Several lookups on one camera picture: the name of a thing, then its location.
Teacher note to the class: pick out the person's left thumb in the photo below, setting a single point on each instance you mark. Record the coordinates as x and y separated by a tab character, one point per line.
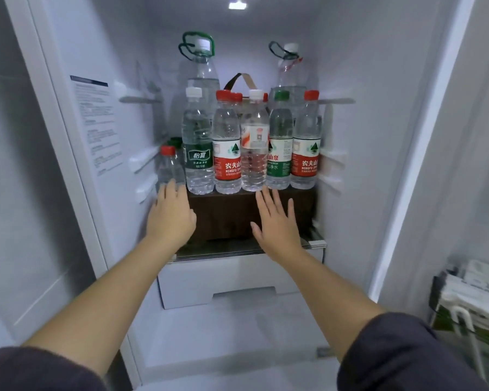
192	224

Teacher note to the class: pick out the dark grey sleeve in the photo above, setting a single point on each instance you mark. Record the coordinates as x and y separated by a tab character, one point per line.
36	370
403	358

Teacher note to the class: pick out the person's left hand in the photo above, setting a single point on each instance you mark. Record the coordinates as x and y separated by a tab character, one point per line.
169	219

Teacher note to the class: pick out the glass refrigerator shelf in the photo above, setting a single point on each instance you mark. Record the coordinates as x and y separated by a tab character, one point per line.
220	250

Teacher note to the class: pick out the white printed information sticker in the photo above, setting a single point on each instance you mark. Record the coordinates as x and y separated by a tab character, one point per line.
97	122

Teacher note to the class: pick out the green white paper cartons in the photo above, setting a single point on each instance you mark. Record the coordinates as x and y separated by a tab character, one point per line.
472	293

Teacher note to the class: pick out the person's right forearm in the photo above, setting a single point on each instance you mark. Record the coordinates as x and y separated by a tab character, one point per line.
330	297

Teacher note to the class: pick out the person's left forearm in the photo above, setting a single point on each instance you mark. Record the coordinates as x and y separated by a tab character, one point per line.
106	297

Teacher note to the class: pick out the white cap pale label bottle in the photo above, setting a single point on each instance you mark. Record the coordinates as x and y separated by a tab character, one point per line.
254	158

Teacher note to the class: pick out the person's right little finger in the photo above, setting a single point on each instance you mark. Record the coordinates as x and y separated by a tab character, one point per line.
291	211

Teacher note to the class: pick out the white refrigerator drawer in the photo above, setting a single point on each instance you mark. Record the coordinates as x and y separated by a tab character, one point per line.
195	280

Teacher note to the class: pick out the small red cap water bottle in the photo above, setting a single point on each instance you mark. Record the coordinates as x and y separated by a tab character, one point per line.
169	166

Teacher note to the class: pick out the white cap green label bottle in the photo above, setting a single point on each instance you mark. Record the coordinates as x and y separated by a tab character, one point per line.
198	158

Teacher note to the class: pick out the white refrigerator body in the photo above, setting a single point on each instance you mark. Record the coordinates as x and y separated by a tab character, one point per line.
350	56

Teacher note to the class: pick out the person's right middle finger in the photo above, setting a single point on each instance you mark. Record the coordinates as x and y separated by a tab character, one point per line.
268	203

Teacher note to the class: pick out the dark brown wooden box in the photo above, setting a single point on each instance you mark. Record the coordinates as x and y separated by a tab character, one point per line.
228	215

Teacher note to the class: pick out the red cap red label bottle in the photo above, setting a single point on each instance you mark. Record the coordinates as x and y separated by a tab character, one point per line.
227	158
305	158

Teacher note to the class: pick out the dark green cap bottle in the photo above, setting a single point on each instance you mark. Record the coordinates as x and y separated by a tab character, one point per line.
176	143

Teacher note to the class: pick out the person's right hand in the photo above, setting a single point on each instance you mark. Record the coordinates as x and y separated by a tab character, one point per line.
279	234

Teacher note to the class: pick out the refrigerator interior light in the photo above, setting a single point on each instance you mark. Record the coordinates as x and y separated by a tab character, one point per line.
237	5

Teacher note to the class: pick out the person's right thumb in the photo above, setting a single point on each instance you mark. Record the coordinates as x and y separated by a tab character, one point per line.
257	232

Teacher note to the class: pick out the clear door bin white bracket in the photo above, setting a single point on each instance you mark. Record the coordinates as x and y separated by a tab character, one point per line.
466	333

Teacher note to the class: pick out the white refrigerator door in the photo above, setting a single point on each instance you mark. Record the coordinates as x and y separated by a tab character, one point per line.
472	138
20	158

